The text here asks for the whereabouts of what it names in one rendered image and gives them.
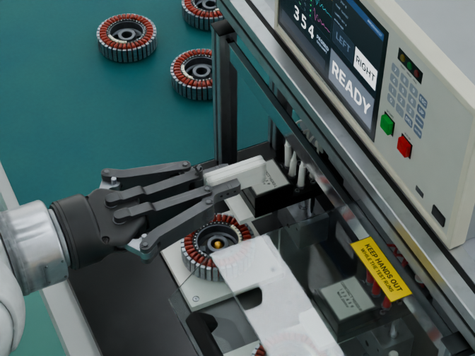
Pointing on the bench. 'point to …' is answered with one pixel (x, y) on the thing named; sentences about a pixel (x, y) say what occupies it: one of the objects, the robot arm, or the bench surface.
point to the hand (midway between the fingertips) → (235, 177)
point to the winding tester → (421, 106)
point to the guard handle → (203, 333)
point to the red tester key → (403, 147)
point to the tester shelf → (360, 167)
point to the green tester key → (386, 124)
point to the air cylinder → (297, 213)
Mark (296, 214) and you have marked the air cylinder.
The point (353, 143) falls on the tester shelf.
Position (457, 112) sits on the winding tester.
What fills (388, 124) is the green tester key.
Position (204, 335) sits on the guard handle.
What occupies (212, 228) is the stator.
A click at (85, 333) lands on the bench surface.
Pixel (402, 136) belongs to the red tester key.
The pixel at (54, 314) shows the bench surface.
